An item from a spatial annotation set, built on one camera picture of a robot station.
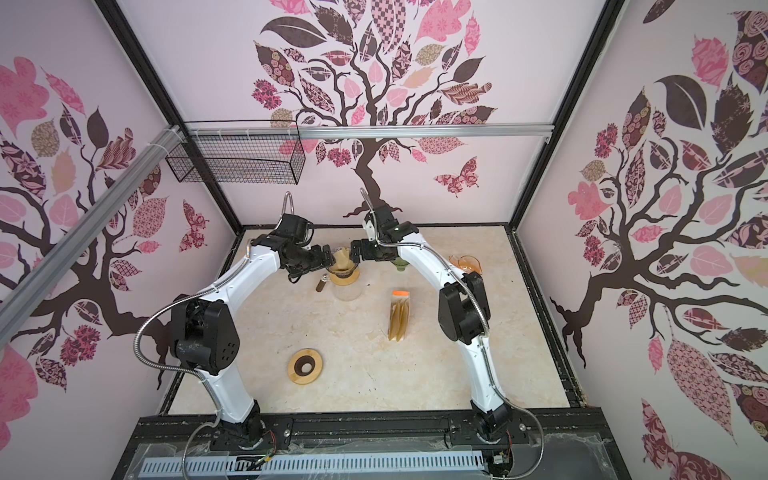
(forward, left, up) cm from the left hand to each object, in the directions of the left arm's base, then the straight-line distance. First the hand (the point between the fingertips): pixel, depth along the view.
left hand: (322, 266), depth 91 cm
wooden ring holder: (-25, +5, -11) cm, 28 cm away
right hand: (+5, -13, +1) cm, 14 cm away
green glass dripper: (+10, -25, -12) cm, 29 cm away
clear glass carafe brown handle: (-2, -5, -13) cm, 14 cm away
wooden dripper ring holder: (-4, -7, -2) cm, 9 cm away
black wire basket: (+31, +28, +20) cm, 47 cm away
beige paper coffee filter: (+2, -7, +1) cm, 7 cm away
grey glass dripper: (-4, -6, +2) cm, 8 cm away
